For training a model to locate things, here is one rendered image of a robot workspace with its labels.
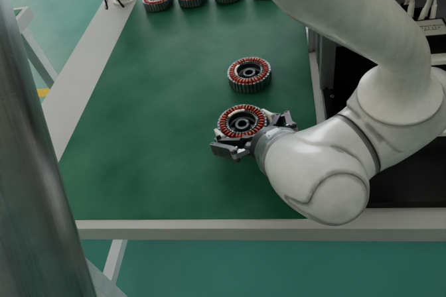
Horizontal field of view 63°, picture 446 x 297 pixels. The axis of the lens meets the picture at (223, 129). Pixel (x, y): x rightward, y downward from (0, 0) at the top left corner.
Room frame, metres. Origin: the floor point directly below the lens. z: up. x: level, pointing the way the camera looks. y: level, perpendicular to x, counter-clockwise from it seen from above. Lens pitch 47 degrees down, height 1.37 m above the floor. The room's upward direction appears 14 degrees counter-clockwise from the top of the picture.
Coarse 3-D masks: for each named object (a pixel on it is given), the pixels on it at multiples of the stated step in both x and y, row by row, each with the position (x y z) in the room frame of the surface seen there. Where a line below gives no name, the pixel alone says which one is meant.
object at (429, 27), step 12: (420, 12) 0.64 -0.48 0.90; (420, 24) 0.57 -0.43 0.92; (432, 24) 0.56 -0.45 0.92; (444, 24) 0.55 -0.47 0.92; (432, 36) 0.53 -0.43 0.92; (444, 36) 0.52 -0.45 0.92; (432, 48) 0.52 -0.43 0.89; (444, 48) 0.52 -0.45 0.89; (432, 60) 0.50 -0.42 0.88; (444, 60) 0.50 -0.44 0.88
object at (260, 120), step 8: (224, 112) 0.61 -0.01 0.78; (232, 112) 0.60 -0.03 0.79; (240, 112) 0.60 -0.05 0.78; (248, 112) 0.59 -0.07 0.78; (256, 112) 0.58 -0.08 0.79; (224, 120) 0.58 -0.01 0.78; (232, 120) 0.59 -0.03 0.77; (240, 120) 0.58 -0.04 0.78; (248, 120) 0.59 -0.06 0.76; (256, 120) 0.56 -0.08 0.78; (264, 120) 0.55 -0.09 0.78; (224, 128) 0.55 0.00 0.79; (232, 128) 0.57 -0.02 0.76; (240, 128) 0.55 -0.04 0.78; (248, 128) 0.55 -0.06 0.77; (256, 128) 0.53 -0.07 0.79; (224, 136) 0.54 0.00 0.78; (232, 136) 0.53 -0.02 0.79; (240, 136) 0.52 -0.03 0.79
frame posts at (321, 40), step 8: (320, 40) 0.71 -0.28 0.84; (328, 40) 0.62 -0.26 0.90; (320, 48) 0.64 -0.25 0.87; (328, 48) 0.62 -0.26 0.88; (320, 56) 0.64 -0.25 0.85; (328, 56) 0.62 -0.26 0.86; (320, 64) 0.63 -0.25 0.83; (328, 64) 0.62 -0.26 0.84; (320, 72) 0.63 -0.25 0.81; (328, 72) 0.62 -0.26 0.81; (320, 80) 0.62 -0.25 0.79; (328, 80) 0.62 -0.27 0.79; (320, 88) 0.62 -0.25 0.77
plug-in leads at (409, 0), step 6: (408, 0) 0.65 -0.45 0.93; (432, 0) 0.62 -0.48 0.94; (402, 6) 0.65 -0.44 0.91; (408, 6) 0.61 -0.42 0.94; (414, 6) 0.63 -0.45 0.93; (426, 6) 0.60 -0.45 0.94; (432, 6) 0.60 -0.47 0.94; (408, 12) 0.61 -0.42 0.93; (426, 12) 0.60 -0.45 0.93; (432, 12) 0.60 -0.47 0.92; (420, 18) 0.60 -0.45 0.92; (426, 18) 0.62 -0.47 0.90; (432, 18) 0.59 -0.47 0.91
